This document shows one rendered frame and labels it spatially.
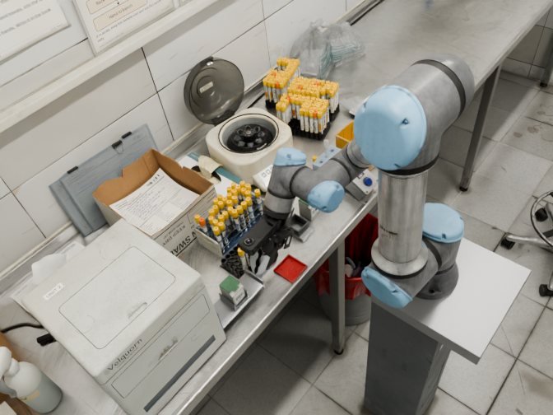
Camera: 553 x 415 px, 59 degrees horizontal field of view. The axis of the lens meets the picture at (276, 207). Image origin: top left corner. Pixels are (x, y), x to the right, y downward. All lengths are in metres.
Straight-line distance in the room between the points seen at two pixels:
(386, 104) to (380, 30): 1.58
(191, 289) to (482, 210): 1.97
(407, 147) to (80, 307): 0.71
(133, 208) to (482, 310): 1.01
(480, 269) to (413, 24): 1.32
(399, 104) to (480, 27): 1.64
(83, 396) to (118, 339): 0.36
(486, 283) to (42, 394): 1.09
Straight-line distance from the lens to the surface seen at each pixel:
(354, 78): 2.01
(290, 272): 1.36
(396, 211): 0.90
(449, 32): 2.32
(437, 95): 0.79
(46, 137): 1.47
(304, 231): 1.43
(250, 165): 1.51
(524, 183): 2.94
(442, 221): 1.14
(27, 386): 1.26
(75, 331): 1.06
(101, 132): 1.55
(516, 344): 2.35
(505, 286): 1.35
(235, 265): 1.37
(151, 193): 1.57
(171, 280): 1.04
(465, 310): 1.28
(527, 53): 3.65
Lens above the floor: 2.00
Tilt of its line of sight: 48 degrees down
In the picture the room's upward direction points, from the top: 9 degrees counter-clockwise
